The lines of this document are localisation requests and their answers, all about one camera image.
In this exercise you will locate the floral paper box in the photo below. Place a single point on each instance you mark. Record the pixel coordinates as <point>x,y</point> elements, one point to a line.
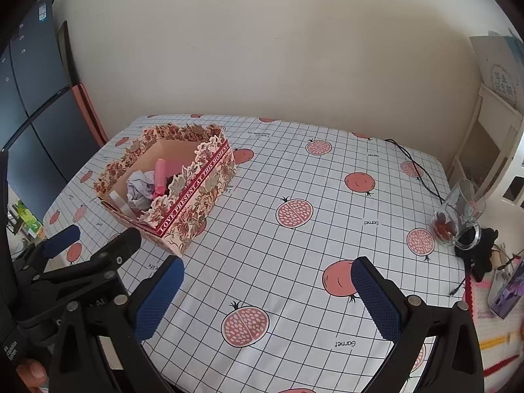
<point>196,196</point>

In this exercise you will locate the black plush object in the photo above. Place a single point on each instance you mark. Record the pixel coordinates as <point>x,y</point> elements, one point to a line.
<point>485,249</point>

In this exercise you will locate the purple box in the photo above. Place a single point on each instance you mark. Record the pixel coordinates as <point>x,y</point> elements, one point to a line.
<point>509,290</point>

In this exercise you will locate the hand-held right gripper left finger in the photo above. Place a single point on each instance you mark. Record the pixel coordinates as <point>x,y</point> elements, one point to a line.
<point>159,299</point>

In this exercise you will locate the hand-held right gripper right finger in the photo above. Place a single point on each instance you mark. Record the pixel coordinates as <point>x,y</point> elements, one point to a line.
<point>376,299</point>

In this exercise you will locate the pink perforated plastic tube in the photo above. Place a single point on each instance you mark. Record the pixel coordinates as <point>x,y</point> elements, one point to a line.
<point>161,176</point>

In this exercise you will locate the crochet mat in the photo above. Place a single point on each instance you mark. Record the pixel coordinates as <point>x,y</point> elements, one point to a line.
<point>497,335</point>

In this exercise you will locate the glass mug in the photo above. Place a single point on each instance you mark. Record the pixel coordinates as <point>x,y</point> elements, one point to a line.
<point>462,204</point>

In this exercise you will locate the white shelf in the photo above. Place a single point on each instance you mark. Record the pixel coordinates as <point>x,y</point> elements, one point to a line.
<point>487,139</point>

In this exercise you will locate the person's left hand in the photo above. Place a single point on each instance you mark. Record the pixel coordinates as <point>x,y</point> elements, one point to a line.
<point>30,372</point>

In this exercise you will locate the dark blue cabinet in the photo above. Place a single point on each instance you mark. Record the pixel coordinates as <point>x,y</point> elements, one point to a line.
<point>37,110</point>

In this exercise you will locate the white paper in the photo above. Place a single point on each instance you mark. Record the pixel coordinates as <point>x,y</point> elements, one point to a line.
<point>141,190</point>

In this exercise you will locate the green bottle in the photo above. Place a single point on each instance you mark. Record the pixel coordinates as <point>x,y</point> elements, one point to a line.
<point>26,217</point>

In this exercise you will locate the salmon pink board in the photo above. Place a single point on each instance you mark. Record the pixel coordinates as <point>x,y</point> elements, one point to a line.
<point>92,114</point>

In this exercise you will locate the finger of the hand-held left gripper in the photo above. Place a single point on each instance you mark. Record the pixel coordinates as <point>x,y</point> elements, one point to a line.
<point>61,240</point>
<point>120,243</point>

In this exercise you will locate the desktop with pomegranate grid tablecloth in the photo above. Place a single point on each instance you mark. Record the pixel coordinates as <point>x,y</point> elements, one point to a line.
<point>286,163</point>

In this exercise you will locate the pile of red dates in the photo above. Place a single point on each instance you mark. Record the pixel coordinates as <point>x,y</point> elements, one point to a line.
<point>445,228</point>

